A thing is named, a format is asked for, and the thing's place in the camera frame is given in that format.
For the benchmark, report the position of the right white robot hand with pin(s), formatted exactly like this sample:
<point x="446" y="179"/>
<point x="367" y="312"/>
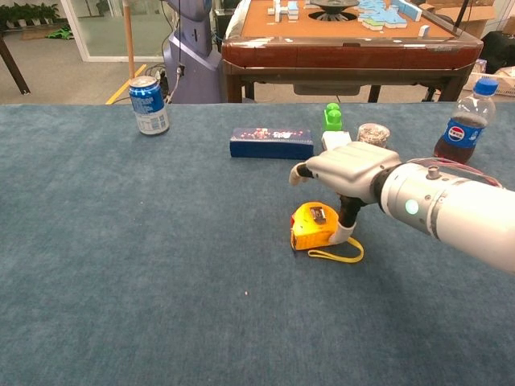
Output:
<point x="354" y="165"/>

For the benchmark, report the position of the yellow tape measure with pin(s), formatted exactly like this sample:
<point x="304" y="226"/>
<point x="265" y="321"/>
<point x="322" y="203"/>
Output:
<point x="311" y="237"/>

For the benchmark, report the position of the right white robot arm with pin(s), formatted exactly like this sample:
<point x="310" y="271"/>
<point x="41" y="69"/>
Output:
<point x="462" y="217"/>

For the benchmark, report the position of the small white box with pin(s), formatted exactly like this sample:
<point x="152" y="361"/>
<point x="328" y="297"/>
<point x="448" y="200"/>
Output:
<point x="334" y="138"/>

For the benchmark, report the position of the clear jar of paper clips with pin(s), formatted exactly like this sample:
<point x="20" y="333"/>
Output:
<point x="374" y="134"/>

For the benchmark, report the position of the green toy brick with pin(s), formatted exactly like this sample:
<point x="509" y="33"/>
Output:
<point x="332" y="118"/>

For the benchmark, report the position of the dark blue rectangular box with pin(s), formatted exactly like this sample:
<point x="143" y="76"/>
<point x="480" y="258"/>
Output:
<point x="269" y="146"/>

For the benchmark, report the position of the cola bottle blue cap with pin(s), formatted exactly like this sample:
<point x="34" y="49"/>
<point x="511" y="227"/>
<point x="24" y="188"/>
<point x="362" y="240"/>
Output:
<point x="460" y="136"/>

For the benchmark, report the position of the brown mahjong table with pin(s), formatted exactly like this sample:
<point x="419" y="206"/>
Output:
<point x="342" y="50"/>

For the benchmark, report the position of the white and blue mahjong tile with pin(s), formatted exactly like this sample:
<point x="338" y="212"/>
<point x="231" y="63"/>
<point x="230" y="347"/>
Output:
<point x="424" y="30"/>

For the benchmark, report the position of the black mahjong table centre dome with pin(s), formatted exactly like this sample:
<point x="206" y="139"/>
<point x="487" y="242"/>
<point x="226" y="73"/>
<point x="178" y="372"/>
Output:
<point x="334" y="8"/>

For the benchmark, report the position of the white plastic basket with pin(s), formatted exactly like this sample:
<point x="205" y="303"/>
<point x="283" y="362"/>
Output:
<point x="505" y="82"/>

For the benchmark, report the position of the black bag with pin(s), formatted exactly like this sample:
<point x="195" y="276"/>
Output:
<point x="499" y="50"/>

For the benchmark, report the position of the cardboard box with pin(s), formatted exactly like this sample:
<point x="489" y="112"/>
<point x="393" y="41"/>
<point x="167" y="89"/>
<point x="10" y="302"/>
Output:
<point x="479" y="16"/>

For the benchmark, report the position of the blue soda can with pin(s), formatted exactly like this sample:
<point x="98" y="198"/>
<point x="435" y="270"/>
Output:
<point x="149" y="108"/>

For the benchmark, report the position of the wooden pole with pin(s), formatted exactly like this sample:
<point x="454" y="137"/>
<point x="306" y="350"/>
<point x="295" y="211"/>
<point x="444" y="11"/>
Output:
<point x="129" y="40"/>

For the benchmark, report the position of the blue felt table cover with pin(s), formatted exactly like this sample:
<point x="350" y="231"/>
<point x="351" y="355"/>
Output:
<point x="120" y="281"/>

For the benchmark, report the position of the green floor object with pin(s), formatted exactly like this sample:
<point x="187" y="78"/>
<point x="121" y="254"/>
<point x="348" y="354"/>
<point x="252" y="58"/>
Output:
<point x="60" y="33"/>

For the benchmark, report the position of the dark furniture leg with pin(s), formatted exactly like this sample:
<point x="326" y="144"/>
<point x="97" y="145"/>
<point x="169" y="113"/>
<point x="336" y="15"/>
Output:
<point x="14" y="66"/>

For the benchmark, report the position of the potted green plants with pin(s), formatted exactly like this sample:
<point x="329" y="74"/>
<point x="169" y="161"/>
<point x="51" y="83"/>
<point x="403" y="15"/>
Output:
<point x="28" y="14"/>

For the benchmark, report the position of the blue-grey machine pedestal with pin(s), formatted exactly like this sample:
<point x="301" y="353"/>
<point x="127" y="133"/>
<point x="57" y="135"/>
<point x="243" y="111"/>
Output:
<point x="197" y="68"/>

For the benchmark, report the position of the glass partition white frame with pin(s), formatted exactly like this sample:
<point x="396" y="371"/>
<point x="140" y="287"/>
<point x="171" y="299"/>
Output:
<point x="76" y="32"/>

